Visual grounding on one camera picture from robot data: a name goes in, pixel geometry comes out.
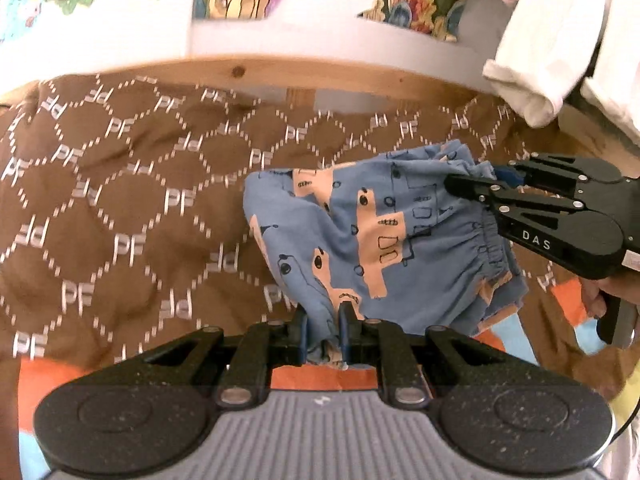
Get brown quilted blanket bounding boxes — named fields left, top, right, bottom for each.
left=0, top=72, right=640, bottom=396

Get blue pants with orange cars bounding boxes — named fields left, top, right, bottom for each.
left=242, top=140, right=531, bottom=367

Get colourful patchwork blanket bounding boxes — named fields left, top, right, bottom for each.
left=15, top=277, right=640, bottom=433

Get wooden bed frame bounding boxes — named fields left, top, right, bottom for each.
left=0, top=54, right=606, bottom=161

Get floral printed cloth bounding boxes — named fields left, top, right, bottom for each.
left=356, top=0, right=476, bottom=42

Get light blue wall picture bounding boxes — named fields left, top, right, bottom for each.
left=0, top=0, right=51, bottom=47

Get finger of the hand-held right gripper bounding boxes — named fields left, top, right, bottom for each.
left=444, top=174, right=587, bottom=217
left=494, top=154, right=627, bottom=189

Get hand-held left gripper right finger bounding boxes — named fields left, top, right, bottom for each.
left=338, top=304, right=587, bottom=407

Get white cloth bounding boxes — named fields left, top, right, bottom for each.
left=481, top=0, right=640, bottom=128

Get person's right hand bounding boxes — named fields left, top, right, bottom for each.
left=581, top=260, right=640, bottom=321

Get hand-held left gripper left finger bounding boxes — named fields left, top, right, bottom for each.
left=62, top=307, right=308, bottom=407

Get white bed panel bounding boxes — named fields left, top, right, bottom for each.
left=0, top=5, right=501, bottom=96

